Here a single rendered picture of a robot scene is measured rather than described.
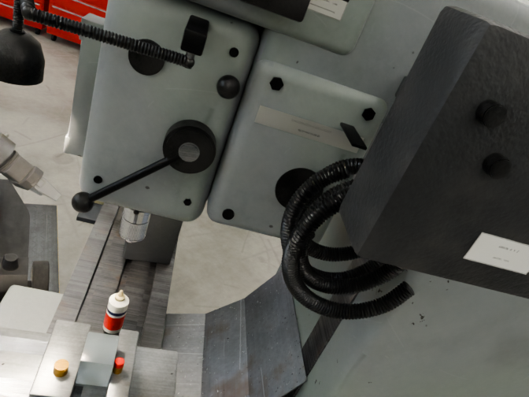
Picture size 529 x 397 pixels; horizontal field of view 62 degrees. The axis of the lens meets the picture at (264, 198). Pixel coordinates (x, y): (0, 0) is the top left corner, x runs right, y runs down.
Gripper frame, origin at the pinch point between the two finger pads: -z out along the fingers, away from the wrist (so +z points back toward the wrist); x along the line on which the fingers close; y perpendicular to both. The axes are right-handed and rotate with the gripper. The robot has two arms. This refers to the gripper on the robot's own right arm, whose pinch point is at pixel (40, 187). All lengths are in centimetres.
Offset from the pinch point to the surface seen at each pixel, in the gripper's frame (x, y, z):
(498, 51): 103, 13, 16
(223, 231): -116, 64, -147
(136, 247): 14.0, 0.9, -23.2
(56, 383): 46, -28, -7
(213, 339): 35, -8, -43
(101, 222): -2.7, 2.7, -19.3
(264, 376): 56, -9, -40
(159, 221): 19.9, 8.4, -20.6
